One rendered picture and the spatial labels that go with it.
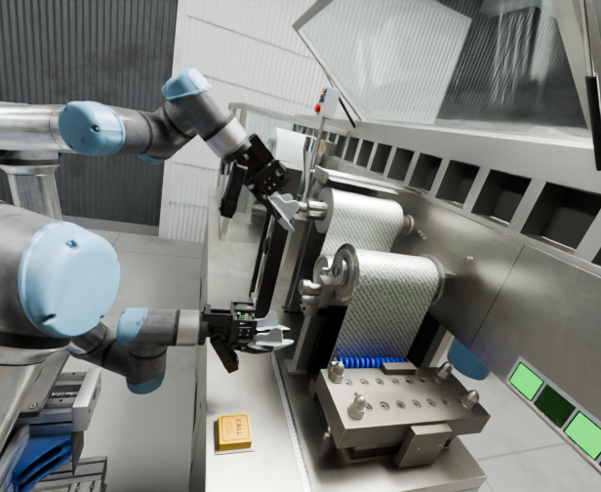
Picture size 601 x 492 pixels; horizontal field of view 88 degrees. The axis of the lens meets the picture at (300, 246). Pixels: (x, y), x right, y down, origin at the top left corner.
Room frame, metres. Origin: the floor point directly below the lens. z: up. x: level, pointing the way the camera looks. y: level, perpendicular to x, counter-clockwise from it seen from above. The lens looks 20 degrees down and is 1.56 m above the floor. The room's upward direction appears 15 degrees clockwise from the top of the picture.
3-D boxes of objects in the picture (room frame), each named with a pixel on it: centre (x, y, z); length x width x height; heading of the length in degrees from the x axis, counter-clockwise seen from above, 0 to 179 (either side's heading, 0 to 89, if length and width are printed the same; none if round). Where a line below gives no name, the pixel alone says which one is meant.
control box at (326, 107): (1.25, 0.04, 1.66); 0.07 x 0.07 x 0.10; 21
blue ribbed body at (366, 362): (0.69, -0.27, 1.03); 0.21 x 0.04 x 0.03; 111
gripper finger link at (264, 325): (0.63, 0.02, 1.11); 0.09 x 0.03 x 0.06; 120
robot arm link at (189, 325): (0.54, 0.19, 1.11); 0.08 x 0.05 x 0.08; 21
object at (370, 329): (0.71, -0.26, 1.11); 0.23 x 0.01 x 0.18; 111
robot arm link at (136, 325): (0.51, 0.26, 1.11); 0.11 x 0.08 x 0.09; 111
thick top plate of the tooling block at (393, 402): (0.61, -0.34, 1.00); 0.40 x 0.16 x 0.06; 111
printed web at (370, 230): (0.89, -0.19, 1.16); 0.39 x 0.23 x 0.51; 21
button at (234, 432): (0.49, 0.04, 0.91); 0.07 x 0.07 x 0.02; 21
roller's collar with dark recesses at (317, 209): (0.95, -0.01, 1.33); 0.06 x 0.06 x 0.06; 21
